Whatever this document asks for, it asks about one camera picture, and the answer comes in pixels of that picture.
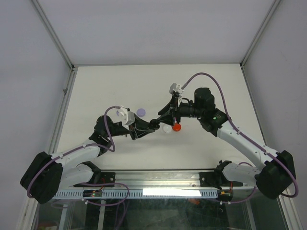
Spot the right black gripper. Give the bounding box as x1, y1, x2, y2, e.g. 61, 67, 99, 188
156, 95, 204, 127

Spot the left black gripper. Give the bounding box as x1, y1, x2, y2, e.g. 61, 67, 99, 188
106, 114, 155, 140

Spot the white earbud charging case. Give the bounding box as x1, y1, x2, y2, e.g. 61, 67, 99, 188
162, 125, 172, 133

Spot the black earbud charging case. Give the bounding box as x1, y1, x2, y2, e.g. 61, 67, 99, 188
149, 119, 160, 130

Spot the orange earbud charging case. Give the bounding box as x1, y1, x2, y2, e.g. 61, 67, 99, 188
172, 123, 182, 132

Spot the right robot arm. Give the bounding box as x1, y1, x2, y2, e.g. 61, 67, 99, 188
158, 83, 296, 199

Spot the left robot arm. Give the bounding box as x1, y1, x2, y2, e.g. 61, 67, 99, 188
20, 115, 160, 204

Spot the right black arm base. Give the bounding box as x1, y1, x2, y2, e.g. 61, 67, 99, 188
199, 171, 243, 189

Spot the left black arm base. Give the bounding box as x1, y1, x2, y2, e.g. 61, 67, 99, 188
73, 172, 116, 187

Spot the purple earbud charging case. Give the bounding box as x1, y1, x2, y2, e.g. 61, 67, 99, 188
137, 108, 146, 117

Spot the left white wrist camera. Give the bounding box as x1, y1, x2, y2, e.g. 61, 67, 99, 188
117, 106, 134, 129

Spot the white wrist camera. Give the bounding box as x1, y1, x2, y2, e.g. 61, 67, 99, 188
169, 83, 184, 95
117, 106, 134, 129

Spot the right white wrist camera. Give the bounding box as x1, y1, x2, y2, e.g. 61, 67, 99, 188
169, 83, 184, 95

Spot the aluminium mounting rail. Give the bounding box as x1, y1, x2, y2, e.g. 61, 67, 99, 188
59, 169, 252, 190

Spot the white slotted cable duct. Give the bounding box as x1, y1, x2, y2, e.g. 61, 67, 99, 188
53, 188, 218, 200

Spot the purple cable under rail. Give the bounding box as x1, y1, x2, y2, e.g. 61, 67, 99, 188
51, 181, 130, 230

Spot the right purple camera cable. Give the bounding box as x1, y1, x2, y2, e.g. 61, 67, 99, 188
181, 72, 299, 198

